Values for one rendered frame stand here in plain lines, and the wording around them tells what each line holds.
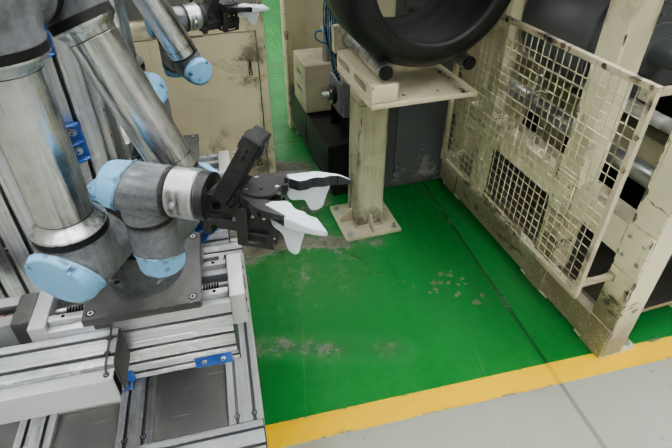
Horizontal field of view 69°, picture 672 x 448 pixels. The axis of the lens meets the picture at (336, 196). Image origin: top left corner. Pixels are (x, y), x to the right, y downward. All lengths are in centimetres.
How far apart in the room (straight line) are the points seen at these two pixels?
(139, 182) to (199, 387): 91
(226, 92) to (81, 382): 142
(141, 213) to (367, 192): 154
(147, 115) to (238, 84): 138
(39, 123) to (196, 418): 95
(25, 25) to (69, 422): 112
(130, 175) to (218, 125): 154
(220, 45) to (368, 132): 70
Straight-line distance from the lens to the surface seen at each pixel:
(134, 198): 73
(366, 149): 206
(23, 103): 76
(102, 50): 82
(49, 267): 87
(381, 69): 150
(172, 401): 153
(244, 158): 64
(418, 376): 178
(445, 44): 154
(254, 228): 68
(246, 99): 223
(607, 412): 189
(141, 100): 83
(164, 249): 79
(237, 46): 214
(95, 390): 110
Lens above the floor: 145
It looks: 35 degrees down
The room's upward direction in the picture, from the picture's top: straight up
